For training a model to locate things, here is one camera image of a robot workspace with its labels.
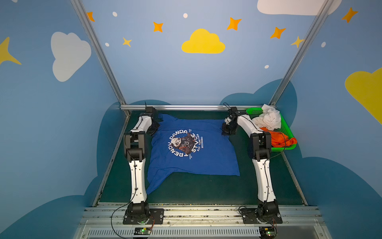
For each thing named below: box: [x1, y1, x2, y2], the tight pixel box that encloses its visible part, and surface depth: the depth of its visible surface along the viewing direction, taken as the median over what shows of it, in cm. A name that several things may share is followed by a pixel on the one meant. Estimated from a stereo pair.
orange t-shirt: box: [259, 126, 298, 148], surface depth 95 cm
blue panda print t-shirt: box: [146, 114, 240, 196], surface depth 102 cm
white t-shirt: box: [251, 103, 282, 131], surface depth 107 cm
